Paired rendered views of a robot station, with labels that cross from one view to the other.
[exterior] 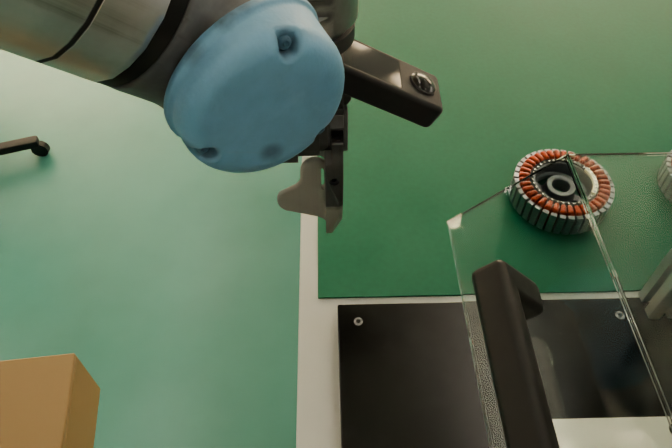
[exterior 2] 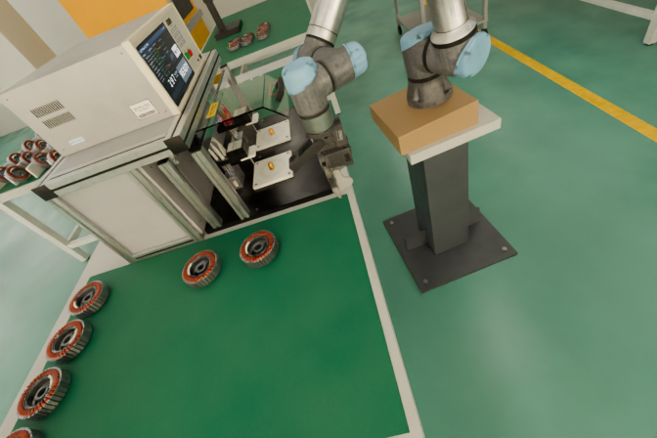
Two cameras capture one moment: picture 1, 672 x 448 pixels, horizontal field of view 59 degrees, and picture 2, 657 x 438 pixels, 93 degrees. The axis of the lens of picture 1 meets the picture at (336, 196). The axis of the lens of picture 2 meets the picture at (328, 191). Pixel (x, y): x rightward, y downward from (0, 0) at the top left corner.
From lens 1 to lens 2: 1.05 m
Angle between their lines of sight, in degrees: 89
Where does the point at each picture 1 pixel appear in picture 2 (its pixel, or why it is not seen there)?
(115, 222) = not seen: outside the picture
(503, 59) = (260, 351)
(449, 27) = (289, 387)
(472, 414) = (301, 176)
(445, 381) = (307, 179)
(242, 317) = (470, 386)
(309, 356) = not seen: hidden behind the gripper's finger
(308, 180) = not seen: hidden behind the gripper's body
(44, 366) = (403, 133)
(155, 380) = (498, 331)
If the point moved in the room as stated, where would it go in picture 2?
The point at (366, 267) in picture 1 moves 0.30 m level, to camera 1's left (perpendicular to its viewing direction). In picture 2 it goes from (332, 206) to (428, 177)
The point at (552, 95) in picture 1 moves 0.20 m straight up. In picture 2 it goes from (241, 321) to (195, 281)
